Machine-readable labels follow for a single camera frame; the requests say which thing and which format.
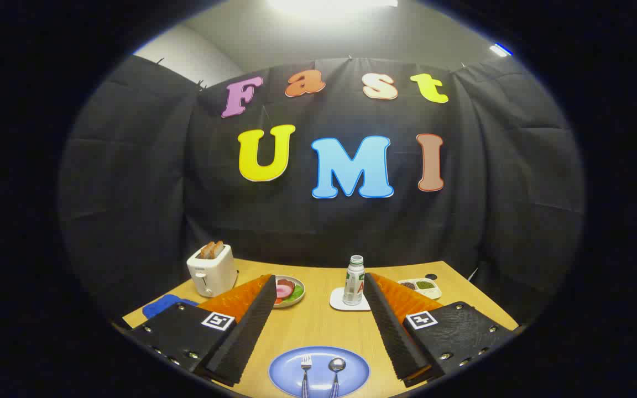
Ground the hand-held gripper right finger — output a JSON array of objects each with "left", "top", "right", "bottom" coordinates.
[{"left": 363, "top": 272, "right": 518, "bottom": 387}]

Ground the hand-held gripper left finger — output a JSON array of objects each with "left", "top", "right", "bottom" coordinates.
[{"left": 125, "top": 274, "right": 278, "bottom": 387}]

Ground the spoon with checkered handle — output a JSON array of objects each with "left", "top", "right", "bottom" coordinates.
[{"left": 328, "top": 357, "right": 347, "bottom": 398}]

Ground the fork with checkered handle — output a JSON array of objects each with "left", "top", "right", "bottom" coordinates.
[{"left": 300, "top": 355, "right": 312, "bottom": 398}]

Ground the white divided snack tray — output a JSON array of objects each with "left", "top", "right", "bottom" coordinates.
[{"left": 397, "top": 278, "right": 442, "bottom": 301}]

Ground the blue round plate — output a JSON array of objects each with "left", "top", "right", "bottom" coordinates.
[{"left": 268, "top": 346, "right": 370, "bottom": 398}]

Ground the white square coaster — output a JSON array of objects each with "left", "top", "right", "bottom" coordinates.
[{"left": 329, "top": 286, "right": 372, "bottom": 311}]

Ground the white drink bottle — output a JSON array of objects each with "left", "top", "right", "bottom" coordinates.
[{"left": 342, "top": 255, "right": 365, "bottom": 306}]

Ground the white toaster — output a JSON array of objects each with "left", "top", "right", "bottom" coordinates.
[{"left": 186, "top": 244, "right": 239, "bottom": 299}]

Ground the round plate of food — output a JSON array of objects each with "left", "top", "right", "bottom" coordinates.
[{"left": 273, "top": 275, "right": 306, "bottom": 308}]

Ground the blue folded cloth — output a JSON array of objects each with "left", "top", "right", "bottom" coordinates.
[{"left": 142, "top": 294, "right": 200, "bottom": 320}]

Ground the bright ceiling light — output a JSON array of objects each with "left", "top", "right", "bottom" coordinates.
[{"left": 266, "top": 0, "right": 399, "bottom": 17}]

